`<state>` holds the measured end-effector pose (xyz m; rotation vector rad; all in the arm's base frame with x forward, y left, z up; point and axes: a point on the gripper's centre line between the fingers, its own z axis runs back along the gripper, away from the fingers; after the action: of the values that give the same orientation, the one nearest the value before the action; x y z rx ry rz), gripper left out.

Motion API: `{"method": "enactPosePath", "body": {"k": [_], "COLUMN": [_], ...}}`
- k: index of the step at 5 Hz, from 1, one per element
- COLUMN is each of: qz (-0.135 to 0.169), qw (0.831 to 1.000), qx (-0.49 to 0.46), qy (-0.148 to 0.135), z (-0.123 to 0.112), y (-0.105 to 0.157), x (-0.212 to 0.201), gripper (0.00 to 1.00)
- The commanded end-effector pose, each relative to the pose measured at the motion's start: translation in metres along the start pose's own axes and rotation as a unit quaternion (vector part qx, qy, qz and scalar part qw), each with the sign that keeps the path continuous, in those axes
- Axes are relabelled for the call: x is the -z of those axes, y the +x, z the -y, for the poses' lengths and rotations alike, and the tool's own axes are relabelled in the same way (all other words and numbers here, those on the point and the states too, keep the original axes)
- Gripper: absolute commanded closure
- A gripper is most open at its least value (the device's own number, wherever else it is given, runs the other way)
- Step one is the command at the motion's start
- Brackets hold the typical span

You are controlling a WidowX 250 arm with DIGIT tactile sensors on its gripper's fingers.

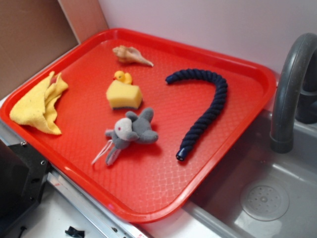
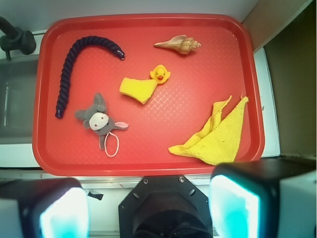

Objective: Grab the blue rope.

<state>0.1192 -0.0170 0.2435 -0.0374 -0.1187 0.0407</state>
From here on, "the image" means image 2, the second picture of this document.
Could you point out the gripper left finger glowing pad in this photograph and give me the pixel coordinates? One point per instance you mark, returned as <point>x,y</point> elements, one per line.
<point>44,208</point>

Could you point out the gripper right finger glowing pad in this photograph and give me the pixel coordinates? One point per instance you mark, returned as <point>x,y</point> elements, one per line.
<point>268,198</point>

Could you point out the yellow folded cloth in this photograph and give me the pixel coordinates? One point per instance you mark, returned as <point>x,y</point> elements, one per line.
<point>219,139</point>

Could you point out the grey plush donkey toy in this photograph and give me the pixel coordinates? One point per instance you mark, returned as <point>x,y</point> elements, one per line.
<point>97,119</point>

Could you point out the red plastic tray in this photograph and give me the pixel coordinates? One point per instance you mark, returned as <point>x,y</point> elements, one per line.
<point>114,93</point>

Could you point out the yellow sponge piece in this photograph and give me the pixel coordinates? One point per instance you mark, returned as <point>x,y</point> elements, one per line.
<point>140,90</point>

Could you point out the yellow rubber duck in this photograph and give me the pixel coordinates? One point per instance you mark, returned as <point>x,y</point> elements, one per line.
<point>160,74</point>

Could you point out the spiral conch seashell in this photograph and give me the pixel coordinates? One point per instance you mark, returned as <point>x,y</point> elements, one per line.
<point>181,43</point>

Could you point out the black octagonal camera mount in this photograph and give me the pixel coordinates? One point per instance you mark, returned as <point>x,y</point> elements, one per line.
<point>165,207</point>

